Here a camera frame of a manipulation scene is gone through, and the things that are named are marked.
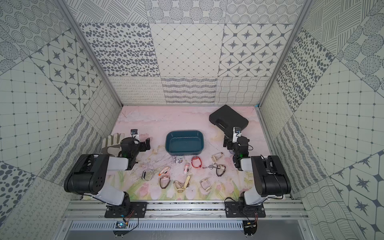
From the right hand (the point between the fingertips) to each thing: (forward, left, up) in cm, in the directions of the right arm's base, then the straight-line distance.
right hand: (233, 137), depth 95 cm
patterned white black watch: (-23, +52, -6) cm, 57 cm away
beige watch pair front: (-29, +33, -6) cm, 44 cm away
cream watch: (-28, +19, -6) cm, 34 cm away
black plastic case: (+17, +3, -1) cm, 17 cm away
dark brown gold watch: (-19, +10, -5) cm, 22 cm away
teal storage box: (-1, +34, -5) cm, 34 cm away
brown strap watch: (-27, +42, -6) cm, 50 cm away
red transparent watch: (-15, +24, -6) cm, 28 cm away
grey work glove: (-4, +81, -4) cm, 81 cm away
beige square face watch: (-12, +12, -4) cm, 17 cm away
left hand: (-2, +57, +1) cm, 57 cm away
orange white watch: (-22, +42, -3) cm, 47 cm away
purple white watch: (-14, +35, -4) cm, 38 cm away
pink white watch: (-19, +29, -4) cm, 35 cm away
